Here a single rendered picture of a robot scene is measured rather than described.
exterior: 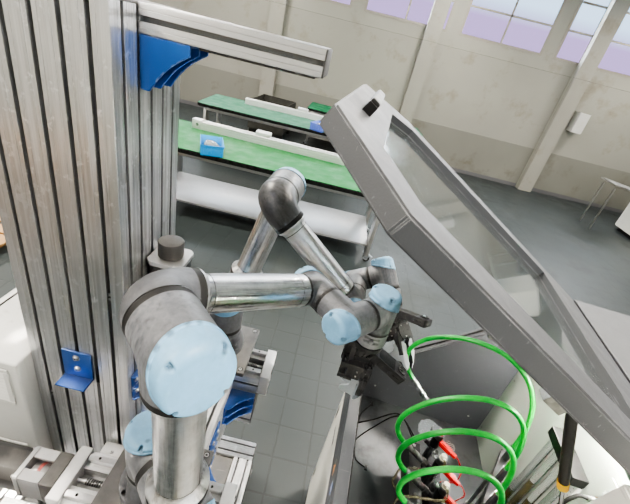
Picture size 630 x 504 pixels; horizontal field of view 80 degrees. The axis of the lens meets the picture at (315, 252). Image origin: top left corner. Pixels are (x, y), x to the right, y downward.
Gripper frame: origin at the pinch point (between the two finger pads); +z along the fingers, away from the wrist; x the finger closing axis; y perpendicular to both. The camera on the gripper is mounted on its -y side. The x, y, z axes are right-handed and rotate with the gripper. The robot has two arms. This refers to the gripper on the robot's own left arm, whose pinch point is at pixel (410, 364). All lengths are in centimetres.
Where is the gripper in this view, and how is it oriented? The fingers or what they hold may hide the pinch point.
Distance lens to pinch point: 127.8
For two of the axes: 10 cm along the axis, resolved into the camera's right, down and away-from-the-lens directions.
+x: -6.6, 0.1, -7.5
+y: -7.3, 2.4, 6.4
